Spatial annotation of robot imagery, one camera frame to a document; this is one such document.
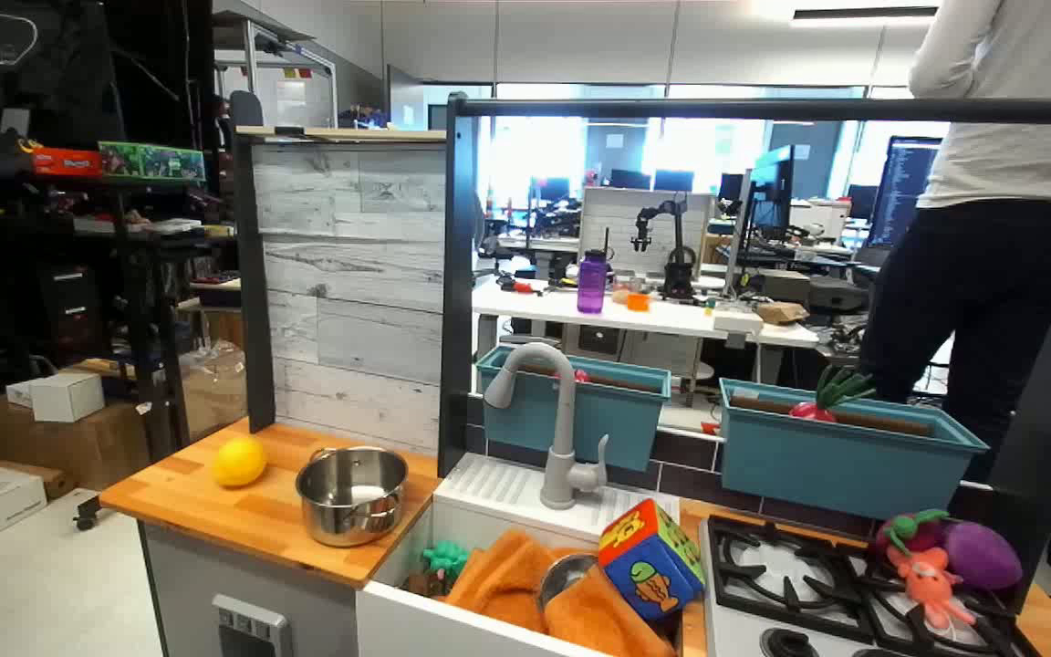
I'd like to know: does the yellow lemon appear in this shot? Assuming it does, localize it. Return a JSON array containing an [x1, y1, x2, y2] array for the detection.
[[209, 430, 273, 492]]

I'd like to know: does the stainless steel pot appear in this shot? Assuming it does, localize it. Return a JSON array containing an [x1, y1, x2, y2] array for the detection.
[[291, 442, 414, 551]]

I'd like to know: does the purple water bottle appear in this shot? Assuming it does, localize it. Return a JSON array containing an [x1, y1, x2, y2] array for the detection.
[[575, 226, 615, 318]]

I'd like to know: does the small teal planter box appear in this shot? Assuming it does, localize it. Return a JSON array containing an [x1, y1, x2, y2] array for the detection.
[[475, 343, 674, 475]]

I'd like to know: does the grey toy faucet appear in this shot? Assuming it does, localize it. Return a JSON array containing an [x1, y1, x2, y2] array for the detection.
[[483, 340, 615, 514]]

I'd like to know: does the white board panel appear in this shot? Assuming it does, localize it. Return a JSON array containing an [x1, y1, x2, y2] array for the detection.
[[578, 181, 716, 276]]

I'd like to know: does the white office desk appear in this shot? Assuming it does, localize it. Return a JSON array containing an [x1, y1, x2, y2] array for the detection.
[[472, 272, 826, 388]]

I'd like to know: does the green toy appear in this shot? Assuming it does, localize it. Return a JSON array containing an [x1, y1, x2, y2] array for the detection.
[[417, 536, 475, 582]]

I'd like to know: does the small steel bowl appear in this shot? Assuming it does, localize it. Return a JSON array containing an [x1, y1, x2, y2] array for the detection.
[[535, 551, 601, 611]]

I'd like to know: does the colourful snack box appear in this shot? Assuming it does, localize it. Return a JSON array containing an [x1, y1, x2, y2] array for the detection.
[[592, 497, 712, 627]]

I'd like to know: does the black computer monitor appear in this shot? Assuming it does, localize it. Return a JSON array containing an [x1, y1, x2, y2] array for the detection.
[[746, 141, 800, 246]]

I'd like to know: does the red radish toy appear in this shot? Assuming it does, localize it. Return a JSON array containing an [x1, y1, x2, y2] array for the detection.
[[784, 362, 876, 428]]

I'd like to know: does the white toy sink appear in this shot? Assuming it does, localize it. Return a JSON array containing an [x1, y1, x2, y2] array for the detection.
[[355, 447, 712, 657]]

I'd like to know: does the plastic covered box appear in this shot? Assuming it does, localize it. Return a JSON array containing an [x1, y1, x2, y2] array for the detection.
[[178, 340, 247, 442]]

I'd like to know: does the large teal planter box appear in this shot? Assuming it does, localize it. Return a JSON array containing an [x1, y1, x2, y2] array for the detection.
[[716, 377, 993, 525]]

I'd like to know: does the black shelf rack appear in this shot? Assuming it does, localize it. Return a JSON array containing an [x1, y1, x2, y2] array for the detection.
[[0, 119, 218, 467]]

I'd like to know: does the blue screen monitor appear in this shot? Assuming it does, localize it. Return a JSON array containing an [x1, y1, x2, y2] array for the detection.
[[865, 130, 944, 253]]

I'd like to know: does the green box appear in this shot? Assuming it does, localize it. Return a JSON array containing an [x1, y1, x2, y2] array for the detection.
[[97, 139, 209, 188]]

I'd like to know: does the black toy stove top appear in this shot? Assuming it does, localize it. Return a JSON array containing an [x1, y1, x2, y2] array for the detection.
[[700, 509, 1032, 657]]

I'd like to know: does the white cardboard box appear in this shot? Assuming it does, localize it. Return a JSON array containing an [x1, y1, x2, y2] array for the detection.
[[3, 369, 109, 428]]

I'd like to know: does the pink plush toy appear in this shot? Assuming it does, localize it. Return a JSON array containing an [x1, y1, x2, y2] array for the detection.
[[884, 545, 977, 636]]

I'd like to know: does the brown cardboard box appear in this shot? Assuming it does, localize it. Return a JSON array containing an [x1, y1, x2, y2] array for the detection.
[[0, 395, 153, 492]]

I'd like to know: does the red box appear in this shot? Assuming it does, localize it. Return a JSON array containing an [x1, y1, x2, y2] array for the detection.
[[27, 141, 112, 181]]

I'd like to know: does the purple eggplant plush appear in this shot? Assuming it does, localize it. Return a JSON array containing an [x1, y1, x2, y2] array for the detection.
[[871, 506, 1025, 594]]

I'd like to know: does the person in white shirt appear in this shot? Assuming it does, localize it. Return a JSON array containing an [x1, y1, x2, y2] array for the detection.
[[854, 0, 1051, 484]]

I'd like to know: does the black window frame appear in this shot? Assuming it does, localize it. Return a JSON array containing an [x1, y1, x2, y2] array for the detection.
[[435, 92, 1051, 611]]

